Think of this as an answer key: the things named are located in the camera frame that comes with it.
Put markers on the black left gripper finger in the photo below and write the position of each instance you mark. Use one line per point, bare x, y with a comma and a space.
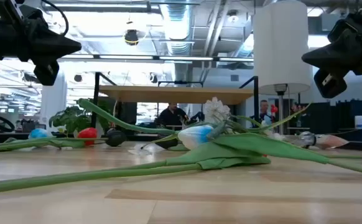
53, 43
46, 74

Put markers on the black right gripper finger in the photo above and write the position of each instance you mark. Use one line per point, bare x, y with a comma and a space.
331, 84
339, 56

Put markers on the red artificial tulip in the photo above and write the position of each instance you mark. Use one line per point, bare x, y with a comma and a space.
87, 135

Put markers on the bunch of mixed flowers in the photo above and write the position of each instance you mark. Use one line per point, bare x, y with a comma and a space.
75, 177

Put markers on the wooden shelf with black legs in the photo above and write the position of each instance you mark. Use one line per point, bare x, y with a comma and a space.
174, 93

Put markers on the white building column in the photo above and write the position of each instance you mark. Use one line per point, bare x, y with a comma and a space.
53, 102

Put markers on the black round ceiling fixture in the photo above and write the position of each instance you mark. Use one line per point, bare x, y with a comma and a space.
153, 77
131, 36
77, 77

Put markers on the dark partition panel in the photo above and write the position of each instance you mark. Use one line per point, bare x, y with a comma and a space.
346, 118

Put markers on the pink flower bouquet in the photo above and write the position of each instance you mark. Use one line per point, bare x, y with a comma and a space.
297, 110

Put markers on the white cylinder container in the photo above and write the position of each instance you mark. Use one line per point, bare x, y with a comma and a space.
359, 122

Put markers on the green leafy potted plant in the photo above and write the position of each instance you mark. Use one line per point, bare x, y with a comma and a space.
72, 119

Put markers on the clear plastic wrapped packet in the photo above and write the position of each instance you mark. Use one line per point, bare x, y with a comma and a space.
330, 141

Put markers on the white shade table lamp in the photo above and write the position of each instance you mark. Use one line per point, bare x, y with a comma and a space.
280, 46

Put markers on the small red object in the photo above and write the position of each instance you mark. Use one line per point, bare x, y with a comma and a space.
273, 108

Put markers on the person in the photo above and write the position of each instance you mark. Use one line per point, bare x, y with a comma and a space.
171, 116
264, 105

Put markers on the long linear ceiling light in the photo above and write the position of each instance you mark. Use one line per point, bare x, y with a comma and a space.
131, 57

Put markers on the silver ventilation duct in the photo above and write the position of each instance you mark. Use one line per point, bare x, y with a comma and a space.
176, 46

